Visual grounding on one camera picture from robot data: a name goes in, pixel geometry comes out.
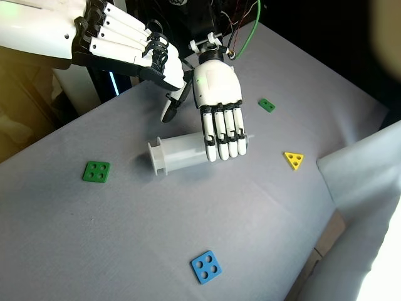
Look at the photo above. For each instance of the large translucent white syringe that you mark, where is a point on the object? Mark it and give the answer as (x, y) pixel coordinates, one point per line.
(181, 153)

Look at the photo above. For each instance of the blue light strip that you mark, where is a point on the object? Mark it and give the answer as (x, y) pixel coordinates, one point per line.
(114, 83)

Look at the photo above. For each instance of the green square four-hole block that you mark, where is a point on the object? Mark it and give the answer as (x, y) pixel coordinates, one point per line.
(96, 172)

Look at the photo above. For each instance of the grey table cloth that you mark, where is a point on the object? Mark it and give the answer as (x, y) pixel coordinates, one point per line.
(125, 225)

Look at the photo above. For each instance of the small green two-hole block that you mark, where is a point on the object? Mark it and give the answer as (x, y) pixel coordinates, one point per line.
(272, 107)

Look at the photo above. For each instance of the yellow triangle three-hole block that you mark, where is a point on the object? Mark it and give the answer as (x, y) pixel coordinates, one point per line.
(294, 166)

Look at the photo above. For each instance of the blue square four-hole block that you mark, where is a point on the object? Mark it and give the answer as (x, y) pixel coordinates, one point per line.
(206, 267)

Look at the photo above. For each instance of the white fabric sheet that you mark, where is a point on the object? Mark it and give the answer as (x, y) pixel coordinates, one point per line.
(360, 188)

